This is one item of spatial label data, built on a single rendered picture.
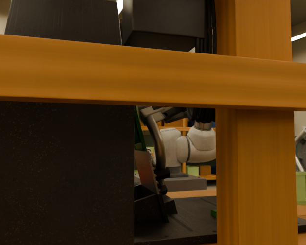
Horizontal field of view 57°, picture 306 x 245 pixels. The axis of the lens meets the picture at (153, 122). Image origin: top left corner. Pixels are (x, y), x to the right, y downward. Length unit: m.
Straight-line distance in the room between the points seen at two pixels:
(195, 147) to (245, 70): 1.11
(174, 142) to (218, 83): 1.09
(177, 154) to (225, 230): 0.98
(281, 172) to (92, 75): 0.42
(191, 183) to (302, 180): 0.58
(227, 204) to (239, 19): 0.38
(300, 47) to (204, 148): 8.29
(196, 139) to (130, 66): 1.18
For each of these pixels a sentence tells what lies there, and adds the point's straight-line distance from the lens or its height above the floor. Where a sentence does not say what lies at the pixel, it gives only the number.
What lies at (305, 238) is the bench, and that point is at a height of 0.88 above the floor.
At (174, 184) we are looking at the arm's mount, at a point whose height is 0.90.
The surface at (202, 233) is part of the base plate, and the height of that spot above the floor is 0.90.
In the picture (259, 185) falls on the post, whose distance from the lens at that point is 0.61.
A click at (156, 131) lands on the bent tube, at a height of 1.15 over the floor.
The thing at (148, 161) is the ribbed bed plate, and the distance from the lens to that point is 0.78.
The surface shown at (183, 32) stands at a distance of 0.65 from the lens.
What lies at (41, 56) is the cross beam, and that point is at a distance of 0.46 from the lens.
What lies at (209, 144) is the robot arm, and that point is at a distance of 1.63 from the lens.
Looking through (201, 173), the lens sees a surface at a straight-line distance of 7.07.
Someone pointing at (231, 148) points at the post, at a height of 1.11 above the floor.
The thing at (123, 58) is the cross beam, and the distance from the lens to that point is 0.46.
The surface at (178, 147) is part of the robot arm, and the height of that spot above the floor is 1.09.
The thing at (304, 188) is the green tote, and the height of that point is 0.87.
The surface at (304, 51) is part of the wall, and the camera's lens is 9.62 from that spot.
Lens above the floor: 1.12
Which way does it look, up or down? 4 degrees up
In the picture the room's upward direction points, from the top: straight up
